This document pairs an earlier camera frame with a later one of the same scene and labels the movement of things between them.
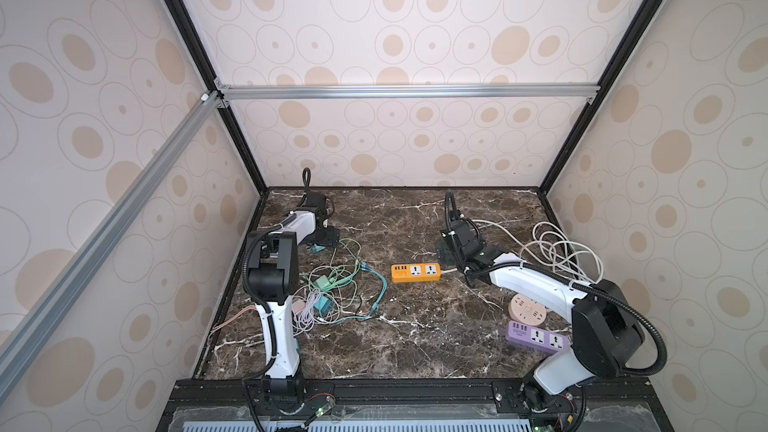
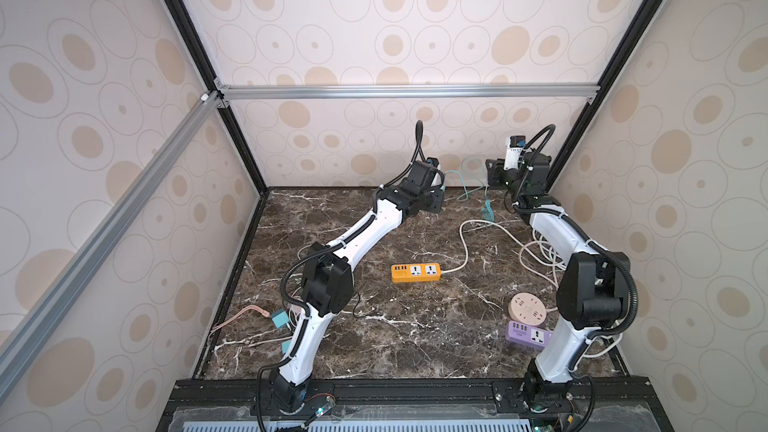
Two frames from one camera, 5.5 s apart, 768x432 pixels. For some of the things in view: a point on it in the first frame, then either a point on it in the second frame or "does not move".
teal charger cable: x=375 y=306 → x=487 y=209
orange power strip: x=415 y=272 does not move
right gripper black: x=444 y=254 → x=498 y=172
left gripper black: x=332 y=237 → x=437 y=201
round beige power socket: x=526 y=309 does not move
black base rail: x=328 y=392 does not move
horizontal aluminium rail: x=331 y=92 does not move
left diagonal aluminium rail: x=20 y=340 does not move
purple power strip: x=536 y=336 does not move
